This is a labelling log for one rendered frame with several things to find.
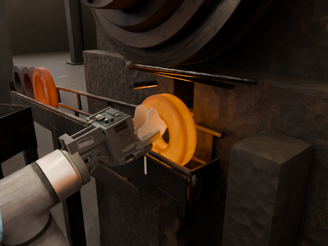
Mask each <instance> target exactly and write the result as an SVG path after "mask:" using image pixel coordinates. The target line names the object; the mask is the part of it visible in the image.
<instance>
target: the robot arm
mask: <svg viewBox="0 0 328 246"><path fill-rule="evenodd" d="M86 121H87V122H86V127H87V124H88V127H87V128H85V129H83V130H82V131H80V132H78V133H76V134H74V135H72V136H70V137H69V136H68V135H67V134H64V135H62V136H60V137H58V138H59V141H60V143H61V145H62V148H61V150H58V149H57V150H55V151H53V152H51V153H49V154H48V155H46V156H44V157H42V158H40V159H38V160H37V161H35V162H33V163H31V164H29V165H27V166H25V167H24V168H22V169H20V170H18V171H16V172H14V173H12V174H10V175H9V176H7V177H5V178H3V179H1V180H0V242H2V243H3V244H4V245H5V246H70V245H69V242H68V240H67V238H66V237H65V235H64V234H63V233H62V231H61V230H60V228H59V226H58V224H57V223H56V221H55V219H54V217H53V215H52V214H51V212H50V210H49V209H51V208H52V207H54V206H55V205H57V204H58V203H59V202H62V201H63V200H65V199H66V198H68V197H69V196H71V195H72V194H74V193H76V192H77V191H79V190H80V189H81V187H82V185H85V184H87V183H88V182H90V181H91V177H90V176H92V177H94V178H96V179H97V180H99V181H100V182H102V183H104V184H105V185H107V186H109V187H110V188H112V189H113V190H114V191H115V193H116V194H117V195H119V196H125V197H127V198H128V199H130V200H131V199H132V198H133V197H134V196H135V194H136V193H137V191H138V189H137V188H136V187H135V186H134V185H133V183H132V181H131V180H130V179H129V178H128V177H125V176H120V175H118V174H117V173H115V172H114V171H112V170H111V169H109V168H108V167H106V166H105V165H103V164H102V163H100V162H99V160H101V161H102V162H104V163H106V164H107V165H109V166H111V167H114V166H119V165H124V164H127V163H129V162H131V161H133V160H134V159H135V160H136V159H138V158H139V157H140V156H142V155H144V154H146V153H148V152H149V151H150V150H152V149H153V148H154V147H155V145H156V144H157V143H158V141H159V140H160V139H161V136H162V135H163V134H164V132H165V130H166V128H167V125H166V124H165V122H164V121H163V120H162V119H161V118H160V117H159V115H158V113H157V111H156V110H155V109H154V108H152V109H150V110H149V111H148V110H147V108H146V107H145V106H144V105H142V104H140V105H138V106H137V107H136V109H135V115H134V119H132V116H131V115H127V114H125V113H123V112H120V111H118V110H116V109H114V108H111V107H108V108H106V109H104V110H102V111H100V112H98V113H96V114H94V115H92V116H90V117H88V118H86ZM137 140H138V141H137ZM136 141H137V142H136Z"/></svg>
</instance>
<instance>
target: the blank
mask: <svg viewBox="0 0 328 246"><path fill-rule="evenodd" d="M142 105H144V106H145V107H146V108H147V110H148V111H149V110H150V109H152V108H154V109H155V110H156V111H157V113H158V115H159V117H160V118H161V119H162V120H163V121H164V122H165V124H166V125H167V128H168V131H169V143H168V144H167V143H166V142H165V141H164V140H163V138H162V136H161V139H160V140H159V141H158V143H157V144H156V145H155V147H154V148H153V149H152V150H154V151H155V152H157V153H159V154H161V155H163V156H165V157H167V158H169V159H170V160H172V161H174V162H176V163H178V164H180V165H182V166H183V165H185V164H186V163H188V162H189V161H190V159H191V158H192V156H193V154H194V152H195V149H196V143H197V133H196V126H195V123H194V120H193V117H192V115H191V113H190V111H189V109H188V108H187V106H186V105H185V104H184V103H183V102H182V101H181V100H180V99H179V98H177V97H176V96H174V95H171V94H158V95H152V96H150V97H148V98H146V99H145V100H144V101H143V103H142Z"/></svg>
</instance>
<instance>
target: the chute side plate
mask: <svg viewBox="0 0 328 246"><path fill-rule="evenodd" d="M10 95H11V100H12V105H23V106H30V107H31V110H32V116H33V121H35V122H36V123H38V124H39V125H41V126H43V127H44V128H46V129H48V130H49V131H51V127H50V125H52V126H53V127H55V128H56V129H57V135H58V136H59V137H60V136H62V135H64V134H67V135H68V136H69V137H70V136H72V135H74V134H76V133H78V132H80V131H82V130H83V129H85V128H87V127H86V125H84V124H82V123H79V122H77V121H75V120H73V119H70V118H68V117H66V116H63V115H61V114H59V113H56V112H54V111H52V110H50V109H47V108H45V107H43V106H40V105H38V104H36V103H34V102H31V101H29V100H27V99H24V98H22V97H20V96H17V95H15V94H13V93H10ZM144 156H146V174H145V173H144ZM99 161H100V162H102V161H101V160H99ZM102 163H104V162H102ZM104 164H105V165H107V164H106V163H104ZM107 166H109V165H107ZM109 167H110V168H112V169H114V170H115V171H117V172H119V173H121V174H122V175H124V176H126V177H128V178H129V179H130V180H131V181H132V182H134V183H135V184H137V185H138V186H139V187H141V188H142V189H143V190H145V191H146V192H148V193H149V194H150V195H152V196H153V197H154V198H156V199H157V200H158V188H160V189H162V190H163V191H165V192H166V193H168V194H169V195H171V196H172V197H174V198H175V199H177V200H178V201H179V216H181V217H182V218H184V219H185V218H186V210H187V181H188V177H186V176H184V175H182V174H181V173H179V172H177V171H175V170H173V169H172V168H170V167H168V166H167V165H165V164H163V163H161V162H159V161H157V160H155V159H154V158H152V157H150V156H148V155H147V154H144V155H142V156H140V157H139V158H138V159H136V160H135V159H134V160H133V161H131V162H129V163H127V164H124V165H119V166H114V167H111V166H109Z"/></svg>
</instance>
